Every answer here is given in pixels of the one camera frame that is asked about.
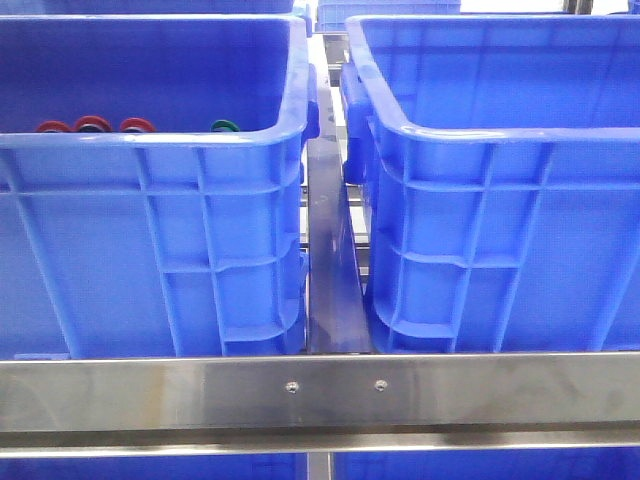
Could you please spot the blue plastic crate right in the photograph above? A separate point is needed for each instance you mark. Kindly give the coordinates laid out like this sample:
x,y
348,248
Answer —
x,y
499,159

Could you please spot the steel divider rail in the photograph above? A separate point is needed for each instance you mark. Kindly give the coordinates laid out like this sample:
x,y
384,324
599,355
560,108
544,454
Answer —
x,y
337,320

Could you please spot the red mushroom push button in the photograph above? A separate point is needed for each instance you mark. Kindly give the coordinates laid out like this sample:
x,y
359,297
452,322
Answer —
x,y
53,126

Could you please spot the blue plastic crate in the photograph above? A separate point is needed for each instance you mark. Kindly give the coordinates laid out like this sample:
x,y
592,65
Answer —
x,y
181,242
499,159

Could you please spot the blue crate lower right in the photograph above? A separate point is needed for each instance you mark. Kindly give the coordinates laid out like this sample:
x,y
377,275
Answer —
x,y
573,463

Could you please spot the blue plastic crate left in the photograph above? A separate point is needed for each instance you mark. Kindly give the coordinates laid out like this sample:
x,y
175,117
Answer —
x,y
181,242

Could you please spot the blue crate lower left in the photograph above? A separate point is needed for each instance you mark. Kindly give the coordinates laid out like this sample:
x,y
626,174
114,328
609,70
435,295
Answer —
x,y
245,466

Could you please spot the green mushroom push button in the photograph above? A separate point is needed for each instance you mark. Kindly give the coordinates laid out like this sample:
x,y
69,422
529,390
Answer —
x,y
224,126

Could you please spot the blue crate rear middle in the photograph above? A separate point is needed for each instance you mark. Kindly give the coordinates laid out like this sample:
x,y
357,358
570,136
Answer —
x,y
331,15

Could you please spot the red mushroom button right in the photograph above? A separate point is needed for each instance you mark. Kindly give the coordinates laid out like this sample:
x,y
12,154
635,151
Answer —
x,y
136,125

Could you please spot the stainless steel front rail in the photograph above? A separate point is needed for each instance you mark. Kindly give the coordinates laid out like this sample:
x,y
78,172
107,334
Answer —
x,y
318,403

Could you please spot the blue crate rear left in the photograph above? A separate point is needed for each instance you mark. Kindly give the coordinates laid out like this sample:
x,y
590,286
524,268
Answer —
x,y
298,9

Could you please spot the red mushroom button middle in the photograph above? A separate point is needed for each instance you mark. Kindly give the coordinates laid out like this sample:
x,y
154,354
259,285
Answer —
x,y
92,124

